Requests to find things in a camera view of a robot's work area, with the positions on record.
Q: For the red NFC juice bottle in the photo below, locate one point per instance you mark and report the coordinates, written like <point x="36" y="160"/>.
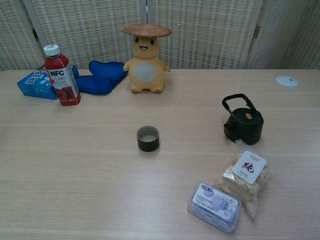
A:
<point x="62" y="75"/>

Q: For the blue cloth pouch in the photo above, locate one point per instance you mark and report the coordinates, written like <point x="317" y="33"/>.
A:
<point x="100" y="77"/>

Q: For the small dark ceramic cup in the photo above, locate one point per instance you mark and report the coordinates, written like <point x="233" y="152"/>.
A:
<point x="148" y="145"/>

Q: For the blue cookie box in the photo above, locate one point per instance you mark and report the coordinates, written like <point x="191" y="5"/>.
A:
<point x="32" y="86"/>

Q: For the round woven rattan coaster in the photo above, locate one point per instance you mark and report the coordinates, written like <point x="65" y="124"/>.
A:
<point x="146" y="30"/>

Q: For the clear floss box purple label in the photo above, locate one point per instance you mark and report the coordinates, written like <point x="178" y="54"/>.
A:
<point x="212" y="202"/>

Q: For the yellow plush toy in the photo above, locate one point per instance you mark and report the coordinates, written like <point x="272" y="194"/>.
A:
<point x="146" y="72"/>

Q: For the woven folding screen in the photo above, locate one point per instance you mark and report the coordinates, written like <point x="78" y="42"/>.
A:
<point x="87" y="25"/>

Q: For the clear snack bag white label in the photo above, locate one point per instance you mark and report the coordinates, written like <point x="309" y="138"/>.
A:
<point x="247" y="167"/>

